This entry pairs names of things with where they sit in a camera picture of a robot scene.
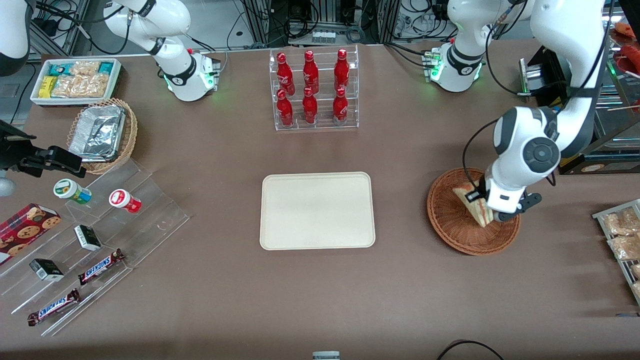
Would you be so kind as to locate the teal snack packet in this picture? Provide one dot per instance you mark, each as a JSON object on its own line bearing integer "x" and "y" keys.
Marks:
{"x": 57, "y": 69}
{"x": 105, "y": 67}

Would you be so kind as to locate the red cola bottle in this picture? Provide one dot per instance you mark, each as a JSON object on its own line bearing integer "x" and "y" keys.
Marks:
{"x": 285, "y": 75}
{"x": 310, "y": 72}
{"x": 310, "y": 110}
{"x": 341, "y": 70}
{"x": 340, "y": 109}
{"x": 285, "y": 112}

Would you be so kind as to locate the round brown wicker basket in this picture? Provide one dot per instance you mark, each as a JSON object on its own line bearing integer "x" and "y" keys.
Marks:
{"x": 450, "y": 225}

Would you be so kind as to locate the clear acrylic bottle rack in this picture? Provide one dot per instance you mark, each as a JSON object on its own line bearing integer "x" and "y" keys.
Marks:
{"x": 322, "y": 127}

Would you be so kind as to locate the beige rectangular tray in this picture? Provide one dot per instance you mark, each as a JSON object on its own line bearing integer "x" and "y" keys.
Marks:
{"x": 315, "y": 210}

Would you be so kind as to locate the clear bag of pastries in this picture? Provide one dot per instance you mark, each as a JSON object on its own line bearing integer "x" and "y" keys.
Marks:
{"x": 625, "y": 247}
{"x": 620, "y": 222}

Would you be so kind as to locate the red chocolate cookie box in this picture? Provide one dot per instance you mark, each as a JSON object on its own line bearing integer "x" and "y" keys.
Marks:
{"x": 25, "y": 232}

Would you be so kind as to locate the white power strip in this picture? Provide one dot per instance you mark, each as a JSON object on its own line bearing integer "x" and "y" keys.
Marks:
{"x": 323, "y": 36}

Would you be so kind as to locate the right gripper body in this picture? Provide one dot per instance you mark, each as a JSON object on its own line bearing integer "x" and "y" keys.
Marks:
{"x": 14, "y": 150}

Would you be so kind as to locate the grey flat object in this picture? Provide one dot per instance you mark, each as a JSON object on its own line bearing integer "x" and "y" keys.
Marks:
{"x": 326, "y": 356}

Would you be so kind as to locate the aluminium foil container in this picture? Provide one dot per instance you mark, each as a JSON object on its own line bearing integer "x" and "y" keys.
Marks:
{"x": 97, "y": 132}

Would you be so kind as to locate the red sausage on roller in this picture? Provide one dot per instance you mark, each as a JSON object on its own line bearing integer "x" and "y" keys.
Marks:
{"x": 629, "y": 60}

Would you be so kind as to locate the oval light wicker basket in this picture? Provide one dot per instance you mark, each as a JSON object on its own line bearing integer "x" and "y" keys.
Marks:
{"x": 129, "y": 135}

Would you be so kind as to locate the triangular sandwich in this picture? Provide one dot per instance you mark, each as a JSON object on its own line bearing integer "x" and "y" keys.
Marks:
{"x": 478, "y": 215}

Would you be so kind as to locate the black hot food display case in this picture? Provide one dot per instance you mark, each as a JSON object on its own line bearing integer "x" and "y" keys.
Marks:
{"x": 625, "y": 162}

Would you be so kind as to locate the small black carton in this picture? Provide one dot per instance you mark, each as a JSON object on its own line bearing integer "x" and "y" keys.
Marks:
{"x": 87, "y": 237}
{"x": 46, "y": 270}

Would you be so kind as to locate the white plastic snack bin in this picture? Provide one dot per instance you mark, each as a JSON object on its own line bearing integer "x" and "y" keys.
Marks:
{"x": 37, "y": 100}

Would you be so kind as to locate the green lid yogurt cup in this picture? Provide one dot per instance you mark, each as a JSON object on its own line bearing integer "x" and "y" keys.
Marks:
{"x": 67, "y": 189}

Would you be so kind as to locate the tray of packaged snacks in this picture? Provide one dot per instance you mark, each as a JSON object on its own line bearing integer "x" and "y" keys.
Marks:
{"x": 625, "y": 272}

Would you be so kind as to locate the red lid yogurt cup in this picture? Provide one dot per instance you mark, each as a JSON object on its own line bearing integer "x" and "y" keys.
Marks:
{"x": 121, "y": 199}

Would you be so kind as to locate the silver box device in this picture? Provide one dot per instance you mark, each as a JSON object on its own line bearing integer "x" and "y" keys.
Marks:
{"x": 530, "y": 75}

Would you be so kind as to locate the yellow snack packet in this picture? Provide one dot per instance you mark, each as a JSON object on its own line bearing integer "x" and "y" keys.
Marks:
{"x": 47, "y": 87}

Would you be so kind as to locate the clear acrylic stepped stand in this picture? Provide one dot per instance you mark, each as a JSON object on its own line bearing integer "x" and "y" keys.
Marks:
{"x": 150, "y": 220}

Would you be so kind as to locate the Snickers chocolate bar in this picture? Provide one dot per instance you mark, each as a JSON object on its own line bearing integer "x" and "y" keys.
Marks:
{"x": 54, "y": 307}
{"x": 100, "y": 267}

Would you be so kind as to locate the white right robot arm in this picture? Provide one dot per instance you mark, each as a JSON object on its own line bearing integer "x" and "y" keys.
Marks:
{"x": 150, "y": 20}

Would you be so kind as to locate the clear bag of crackers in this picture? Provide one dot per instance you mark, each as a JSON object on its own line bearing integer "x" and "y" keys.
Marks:
{"x": 94, "y": 86}
{"x": 85, "y": 68}
{"x": 65, "y": 87}

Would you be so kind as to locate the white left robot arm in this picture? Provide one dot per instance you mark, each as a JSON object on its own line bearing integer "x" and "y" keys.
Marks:
{"x": 565, "y": 30}

